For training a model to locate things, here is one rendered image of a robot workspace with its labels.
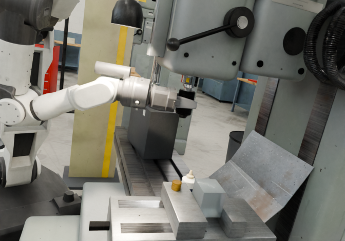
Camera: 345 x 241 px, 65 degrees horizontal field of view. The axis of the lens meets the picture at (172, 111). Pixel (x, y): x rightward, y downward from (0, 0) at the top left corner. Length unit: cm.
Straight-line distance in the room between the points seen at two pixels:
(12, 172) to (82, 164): 137
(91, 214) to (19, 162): 63
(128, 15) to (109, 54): 182
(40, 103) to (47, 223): 41
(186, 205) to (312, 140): 46
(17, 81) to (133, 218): 48
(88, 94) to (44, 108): 14
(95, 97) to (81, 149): 193
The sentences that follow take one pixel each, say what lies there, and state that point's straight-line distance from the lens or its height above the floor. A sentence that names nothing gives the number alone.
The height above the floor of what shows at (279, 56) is 140.
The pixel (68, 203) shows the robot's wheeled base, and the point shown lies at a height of 61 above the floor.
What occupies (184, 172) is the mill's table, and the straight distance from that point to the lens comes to 100.
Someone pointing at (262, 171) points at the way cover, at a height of 102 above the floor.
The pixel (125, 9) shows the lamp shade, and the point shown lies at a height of 143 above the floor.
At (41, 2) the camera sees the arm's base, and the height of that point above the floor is 142.
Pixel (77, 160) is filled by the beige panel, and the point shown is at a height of 20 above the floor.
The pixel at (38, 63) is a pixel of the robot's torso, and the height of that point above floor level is 121.
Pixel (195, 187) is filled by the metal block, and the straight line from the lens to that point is 63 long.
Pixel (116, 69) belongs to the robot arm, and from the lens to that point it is 76.
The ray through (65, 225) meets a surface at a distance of 103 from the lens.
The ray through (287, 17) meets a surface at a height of 149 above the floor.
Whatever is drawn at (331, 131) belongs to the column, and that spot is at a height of 123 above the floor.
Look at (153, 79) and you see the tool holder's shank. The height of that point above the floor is 123.
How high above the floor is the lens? 138
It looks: 14 degrees down
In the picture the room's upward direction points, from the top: 10 degrees clockwise
